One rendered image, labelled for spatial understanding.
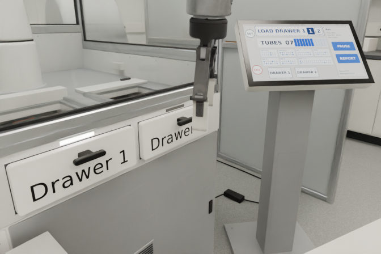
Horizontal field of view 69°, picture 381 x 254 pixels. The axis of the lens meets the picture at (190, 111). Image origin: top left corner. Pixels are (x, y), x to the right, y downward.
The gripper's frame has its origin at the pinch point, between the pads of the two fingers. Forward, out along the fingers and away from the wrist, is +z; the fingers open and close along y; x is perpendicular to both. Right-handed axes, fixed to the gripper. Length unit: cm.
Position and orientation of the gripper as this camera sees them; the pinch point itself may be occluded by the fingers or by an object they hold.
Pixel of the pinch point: (203, 111)
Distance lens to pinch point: 62.0
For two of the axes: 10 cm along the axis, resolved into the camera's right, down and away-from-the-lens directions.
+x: -9.9, -0.9, 1.4
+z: -0.3, 9.2, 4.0
